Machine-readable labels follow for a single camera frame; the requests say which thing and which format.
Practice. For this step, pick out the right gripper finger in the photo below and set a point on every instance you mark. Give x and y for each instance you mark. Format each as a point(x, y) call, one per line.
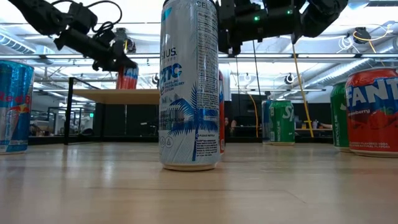
point(230, 40)

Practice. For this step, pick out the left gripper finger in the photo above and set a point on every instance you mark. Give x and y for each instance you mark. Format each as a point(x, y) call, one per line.
point(118, 63)

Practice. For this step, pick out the red Fanta strawberry can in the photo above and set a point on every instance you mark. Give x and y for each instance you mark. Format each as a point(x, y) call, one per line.
point(222, 118)
point(127, 79)
point(373, 115)

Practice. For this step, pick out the tall white Celsius can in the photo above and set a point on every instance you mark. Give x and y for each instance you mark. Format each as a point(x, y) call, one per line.
point(189, 93)

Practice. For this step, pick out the blue silver Red Bull can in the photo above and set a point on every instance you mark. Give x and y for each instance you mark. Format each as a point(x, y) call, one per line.
point(15, 109)
point(265, 124)

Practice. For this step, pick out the green Sprite can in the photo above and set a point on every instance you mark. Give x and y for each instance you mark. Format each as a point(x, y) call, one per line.
point(281, 124)
point(339, 118)

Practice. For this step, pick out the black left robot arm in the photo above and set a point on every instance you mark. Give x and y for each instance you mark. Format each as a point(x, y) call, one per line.
point(37, 15)

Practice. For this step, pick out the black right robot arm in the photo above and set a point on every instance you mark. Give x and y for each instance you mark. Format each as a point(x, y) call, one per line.
point(323, 15)

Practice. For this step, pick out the wooden shelf with black legs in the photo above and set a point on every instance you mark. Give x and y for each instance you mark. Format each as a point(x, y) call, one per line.
point(124, 96)

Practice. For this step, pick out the black cabinet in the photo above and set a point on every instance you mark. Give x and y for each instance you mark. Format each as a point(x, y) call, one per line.
point(245, 105)

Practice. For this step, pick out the person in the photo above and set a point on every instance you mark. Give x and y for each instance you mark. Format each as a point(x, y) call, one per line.
point(231, 124)

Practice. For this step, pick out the black partition panel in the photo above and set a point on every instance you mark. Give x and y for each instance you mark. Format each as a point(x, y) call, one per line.
point(311, 112)

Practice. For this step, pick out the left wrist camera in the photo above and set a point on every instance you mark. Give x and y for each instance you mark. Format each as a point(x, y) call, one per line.
point(82, 15)

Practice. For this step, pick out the black aluminium table frame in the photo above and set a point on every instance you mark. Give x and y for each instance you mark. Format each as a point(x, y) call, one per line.
point(124, 139)

